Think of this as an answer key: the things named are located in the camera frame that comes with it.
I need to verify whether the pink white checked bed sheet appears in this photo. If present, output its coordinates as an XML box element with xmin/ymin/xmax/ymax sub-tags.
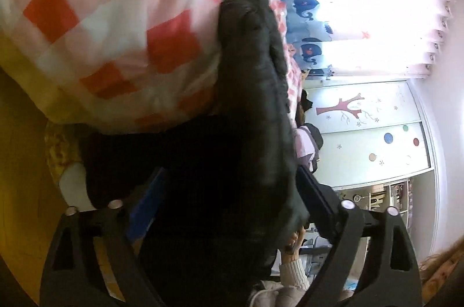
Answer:
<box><xmin>0</xmin><ymin>0</ymin><xmax>303</xmax><ymax>134</ymax></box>

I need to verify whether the black puffer jacket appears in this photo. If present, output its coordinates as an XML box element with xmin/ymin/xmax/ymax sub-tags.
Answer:
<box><xmin>78</xmin><ymin>0</ymin><xmax>310</xmax><ymax>307</ymax></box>

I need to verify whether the white wardrobe with tree decal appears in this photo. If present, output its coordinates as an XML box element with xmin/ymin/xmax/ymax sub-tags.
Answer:
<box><xmin>304</xmin><ymin>80</ymin><xmax>436</xmax><ymax>190</ymax></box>

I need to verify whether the yellow patterned cloth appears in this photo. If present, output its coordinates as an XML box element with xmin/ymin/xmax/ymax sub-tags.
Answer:
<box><xmin>45</xmin><ymin>120</ymin><xmax>83</xmax><ymax>184</ymax></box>

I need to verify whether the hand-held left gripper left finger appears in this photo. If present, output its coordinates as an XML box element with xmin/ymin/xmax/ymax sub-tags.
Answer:
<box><xmin>39</xmin><ymin>167</ymin><xmax>167</xmax><ymax>307</ymax></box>

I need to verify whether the open shelf with small items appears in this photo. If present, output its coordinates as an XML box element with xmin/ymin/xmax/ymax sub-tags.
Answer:
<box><xmin>333</xmin><ymin>178</ymin><xmax>416</xmax><ymax>246</ymax></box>

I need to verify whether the dark clothes pile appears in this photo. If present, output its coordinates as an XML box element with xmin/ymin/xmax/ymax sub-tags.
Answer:
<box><xmin>294</xmin><ymin>90</ymin><xmax>324</xmax><ymax>173</ymax></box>

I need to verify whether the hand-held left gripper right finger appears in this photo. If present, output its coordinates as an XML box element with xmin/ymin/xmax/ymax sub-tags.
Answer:
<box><xmin>295</xmin><ymin>165</ymin><xmax>423</xmax><ymax>307</ymax></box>

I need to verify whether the brown fuzzy thing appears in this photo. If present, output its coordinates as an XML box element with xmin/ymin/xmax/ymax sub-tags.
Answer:
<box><xmin>418</xmin><ymin>245</ymin><xmax>464</xmax><ymax>293</ymax></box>

